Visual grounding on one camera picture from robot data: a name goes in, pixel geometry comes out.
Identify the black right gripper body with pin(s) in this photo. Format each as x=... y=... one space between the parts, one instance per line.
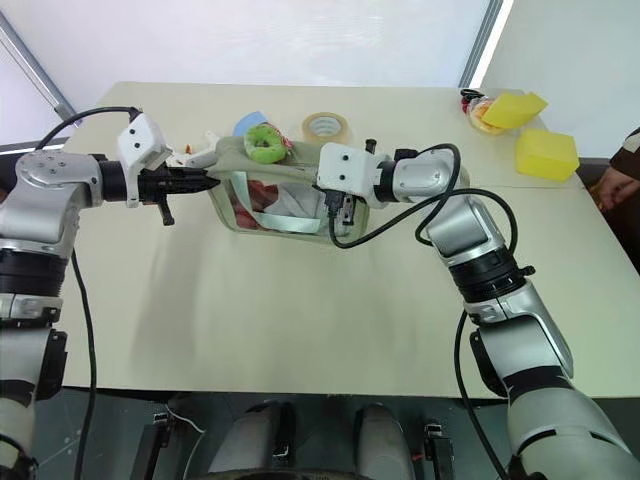
x=342 y=207

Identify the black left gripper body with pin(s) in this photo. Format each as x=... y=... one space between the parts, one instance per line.
x=154 y=187

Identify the beige fabric bag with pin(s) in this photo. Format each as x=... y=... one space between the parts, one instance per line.
x=235 y=155

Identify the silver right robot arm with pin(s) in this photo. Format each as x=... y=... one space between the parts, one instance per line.
x=465 y=225

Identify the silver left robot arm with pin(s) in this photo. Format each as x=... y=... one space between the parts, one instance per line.
x=45 y=195

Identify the brown striped sleeve forearm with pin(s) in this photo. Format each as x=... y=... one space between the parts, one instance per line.
x=629 y=150

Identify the bystander bare hand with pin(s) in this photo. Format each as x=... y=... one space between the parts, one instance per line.
x=614 y=187

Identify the white plastic toy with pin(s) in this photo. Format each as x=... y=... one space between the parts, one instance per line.
x=200 y=157

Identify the white cloth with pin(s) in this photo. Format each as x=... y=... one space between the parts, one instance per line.
x=297 y=202

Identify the red packet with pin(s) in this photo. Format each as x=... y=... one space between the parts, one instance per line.
x=260 y=192

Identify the blue tape roll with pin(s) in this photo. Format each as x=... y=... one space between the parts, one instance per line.
x=252 y=119

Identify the clear packing tape roll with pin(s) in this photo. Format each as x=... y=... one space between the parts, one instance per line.
x=311 y=131

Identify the clear snack bag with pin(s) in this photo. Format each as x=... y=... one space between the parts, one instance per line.
x=475 y=112

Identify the yellow foam sheet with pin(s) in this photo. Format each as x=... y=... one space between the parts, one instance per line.
x=515 y=109

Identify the yellow foam block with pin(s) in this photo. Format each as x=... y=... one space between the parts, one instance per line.
x=546 y=154

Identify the dark rounded shape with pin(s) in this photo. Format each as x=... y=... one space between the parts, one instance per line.
x=257 y=437
x=382 y=437

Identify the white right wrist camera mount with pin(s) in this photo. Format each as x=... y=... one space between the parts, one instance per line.
x=345 y=167

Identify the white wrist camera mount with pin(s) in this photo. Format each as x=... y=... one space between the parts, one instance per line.
x=345 y=167
x=139 y=147

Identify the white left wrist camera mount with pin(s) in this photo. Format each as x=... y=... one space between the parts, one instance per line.
x=139 y=147

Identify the grey metal frame pole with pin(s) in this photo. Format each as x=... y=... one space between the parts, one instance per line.
x=482 y=45
x=35 y=67

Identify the black table frame bracket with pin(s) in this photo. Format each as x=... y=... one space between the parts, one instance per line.
x=437 y=447
x=157 y=445

